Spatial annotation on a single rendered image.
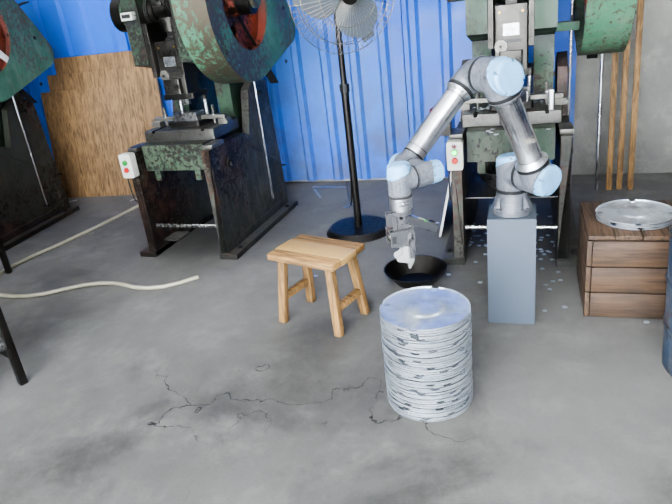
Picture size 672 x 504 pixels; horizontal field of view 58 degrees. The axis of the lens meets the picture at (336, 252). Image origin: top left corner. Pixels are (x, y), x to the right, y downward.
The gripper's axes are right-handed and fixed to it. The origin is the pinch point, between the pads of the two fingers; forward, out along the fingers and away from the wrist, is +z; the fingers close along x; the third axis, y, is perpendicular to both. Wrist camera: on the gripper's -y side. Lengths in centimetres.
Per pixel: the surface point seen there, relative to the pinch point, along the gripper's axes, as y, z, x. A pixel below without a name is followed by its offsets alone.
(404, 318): 8.1, 9.7, 17.9
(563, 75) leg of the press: -113, -36, -112
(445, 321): -3.1, 9.7, 24.1
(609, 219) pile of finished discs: -86, 7, -23
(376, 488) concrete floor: 28, 44, 50
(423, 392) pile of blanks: 6.0, 32.1, 26.7
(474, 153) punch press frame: -56, -11, -85
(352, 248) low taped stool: 12.5, 10.4, -47.2
